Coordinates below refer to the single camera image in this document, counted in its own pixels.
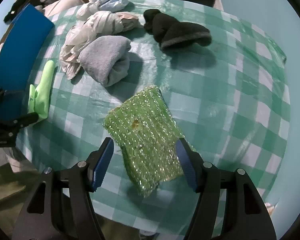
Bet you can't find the blue white striped plastic bag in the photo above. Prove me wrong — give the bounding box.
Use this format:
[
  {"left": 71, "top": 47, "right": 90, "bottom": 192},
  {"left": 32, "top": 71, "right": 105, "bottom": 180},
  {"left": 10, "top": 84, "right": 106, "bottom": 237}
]
[{"left": 76, "top": 0, "right": 129, "bottom": 21}]

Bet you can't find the grey sock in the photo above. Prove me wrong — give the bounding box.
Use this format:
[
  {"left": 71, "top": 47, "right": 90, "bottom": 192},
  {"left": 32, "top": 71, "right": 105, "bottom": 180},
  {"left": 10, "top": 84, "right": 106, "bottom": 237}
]
[{"left": 78, "top": 35, "right": 131, "bottom": 87}]

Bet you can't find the neon green sock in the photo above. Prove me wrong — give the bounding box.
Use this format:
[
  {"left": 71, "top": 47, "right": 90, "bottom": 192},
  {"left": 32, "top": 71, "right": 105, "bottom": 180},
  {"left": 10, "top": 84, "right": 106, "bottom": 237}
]
[{"left": 27, "top": 60, "right": 55, "bottom": 123}]

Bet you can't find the blue cardboard box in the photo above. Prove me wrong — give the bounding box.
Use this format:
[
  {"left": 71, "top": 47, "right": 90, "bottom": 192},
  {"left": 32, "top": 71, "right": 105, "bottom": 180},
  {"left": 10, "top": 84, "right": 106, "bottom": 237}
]
[{"left": 0, "top": 4, "right": 54, "bottom": 121}]

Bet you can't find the green checkered tablecloth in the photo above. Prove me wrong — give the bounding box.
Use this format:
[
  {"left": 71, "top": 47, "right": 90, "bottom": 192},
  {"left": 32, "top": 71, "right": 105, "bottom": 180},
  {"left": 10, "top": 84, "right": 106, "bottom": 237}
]
[{"left": 14, "top": 0, "right": 291, "bottom": 240}]

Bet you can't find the white sheet covered sofa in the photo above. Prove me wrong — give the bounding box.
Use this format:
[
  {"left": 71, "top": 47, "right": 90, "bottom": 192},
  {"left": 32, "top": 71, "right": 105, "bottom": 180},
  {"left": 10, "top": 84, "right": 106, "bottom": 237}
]
[{"left": 38, "top": 0, "right": 84, "bottom": 17}]

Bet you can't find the black clothes pile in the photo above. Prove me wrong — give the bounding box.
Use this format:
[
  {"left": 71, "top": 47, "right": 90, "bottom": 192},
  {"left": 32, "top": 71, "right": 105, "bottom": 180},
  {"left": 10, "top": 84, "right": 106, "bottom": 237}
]
[{"left": 4, "top": 0, "right": 43, "bottom": 24}]

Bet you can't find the black sock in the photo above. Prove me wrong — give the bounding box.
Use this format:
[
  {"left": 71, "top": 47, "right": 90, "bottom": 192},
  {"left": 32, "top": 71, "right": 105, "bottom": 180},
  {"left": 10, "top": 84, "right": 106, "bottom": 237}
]
[{"left": 143, "top": 9, "right": 212, "bottom": 51}]

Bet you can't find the green sparkly sponge cloth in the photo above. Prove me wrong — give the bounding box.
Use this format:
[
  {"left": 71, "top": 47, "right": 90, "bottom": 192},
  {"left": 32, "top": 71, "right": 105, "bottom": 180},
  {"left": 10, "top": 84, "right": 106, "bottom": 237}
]
[{"left": 103, "top": 85, "right": 184, "bottom": 197}]

